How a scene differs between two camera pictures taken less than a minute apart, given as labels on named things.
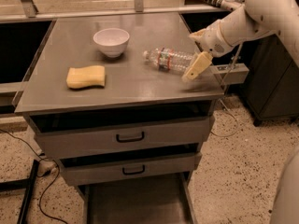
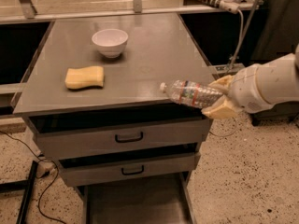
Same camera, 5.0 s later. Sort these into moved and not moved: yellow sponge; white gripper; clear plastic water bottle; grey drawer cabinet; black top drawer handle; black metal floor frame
Moved: clear plastic water bottle; white gripper
Not moved: yellow sponge; black metal floor frame; black top drawer handle; grey drawer cabinet
